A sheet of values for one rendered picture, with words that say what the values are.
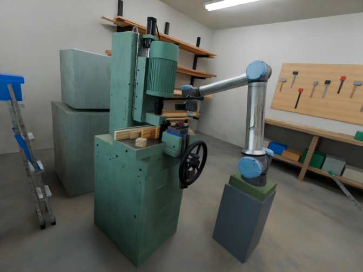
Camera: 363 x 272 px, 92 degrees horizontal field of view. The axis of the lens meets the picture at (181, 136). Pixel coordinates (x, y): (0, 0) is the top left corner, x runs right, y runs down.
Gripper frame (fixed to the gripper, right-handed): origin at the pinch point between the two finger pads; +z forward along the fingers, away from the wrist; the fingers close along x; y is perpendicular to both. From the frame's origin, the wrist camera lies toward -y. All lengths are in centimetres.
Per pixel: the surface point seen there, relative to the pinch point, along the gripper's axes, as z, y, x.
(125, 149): 24.7, -37.3, 22.2
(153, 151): 20.4, -23.1, 25.1
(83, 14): -173, -134, -137
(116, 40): -9, -47, -45
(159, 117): 3.7, -19.9, 7.0
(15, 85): 2, -105, -15
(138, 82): -2.6, -32.7, -16.1
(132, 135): 13.6, -35.8, 16.6
